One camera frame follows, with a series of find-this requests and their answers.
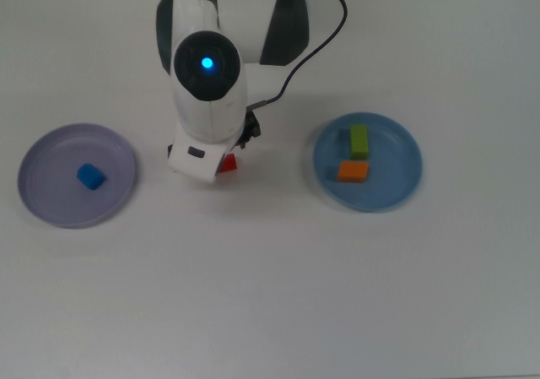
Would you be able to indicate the red block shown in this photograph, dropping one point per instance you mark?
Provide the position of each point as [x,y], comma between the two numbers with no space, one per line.
[230,164]

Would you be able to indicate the blue block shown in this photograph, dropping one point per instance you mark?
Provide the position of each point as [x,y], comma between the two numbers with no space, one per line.
[90,177]

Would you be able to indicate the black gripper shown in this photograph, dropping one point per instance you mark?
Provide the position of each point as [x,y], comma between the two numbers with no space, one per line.
[251,128]

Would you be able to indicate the blue plate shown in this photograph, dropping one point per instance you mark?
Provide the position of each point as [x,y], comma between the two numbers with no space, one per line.
[388,176]

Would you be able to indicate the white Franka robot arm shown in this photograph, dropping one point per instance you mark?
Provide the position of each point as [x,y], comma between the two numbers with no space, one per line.
[211,100]

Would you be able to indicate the purple plate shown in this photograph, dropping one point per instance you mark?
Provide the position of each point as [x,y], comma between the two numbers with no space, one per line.
[63,201]

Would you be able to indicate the green block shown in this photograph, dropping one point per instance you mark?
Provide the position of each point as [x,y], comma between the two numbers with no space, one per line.
[359,142]

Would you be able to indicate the orange block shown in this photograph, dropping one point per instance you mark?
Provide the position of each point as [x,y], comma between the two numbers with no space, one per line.
[352,172]

